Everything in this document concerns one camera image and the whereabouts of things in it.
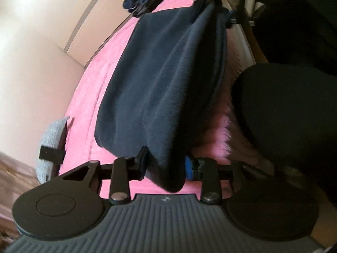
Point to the pink ribbed bed blanket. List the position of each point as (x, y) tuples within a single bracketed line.
[(89, 97)]

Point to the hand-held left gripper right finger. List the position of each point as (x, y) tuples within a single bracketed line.
[(188, 168)]

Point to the dark grey pants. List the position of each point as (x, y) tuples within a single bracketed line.
[(163, 84)]

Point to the black flat object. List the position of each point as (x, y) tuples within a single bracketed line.
[(51, 155)]

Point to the person's black top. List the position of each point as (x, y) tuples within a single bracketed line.
[(302, 31)]

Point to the person's black trouser leg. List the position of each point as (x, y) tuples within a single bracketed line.
[(289, 110)]

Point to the grey knitted cloth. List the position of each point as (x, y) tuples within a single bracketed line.
[(52, 137)]

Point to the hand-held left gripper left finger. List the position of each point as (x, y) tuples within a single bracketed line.
[(142, 164)]

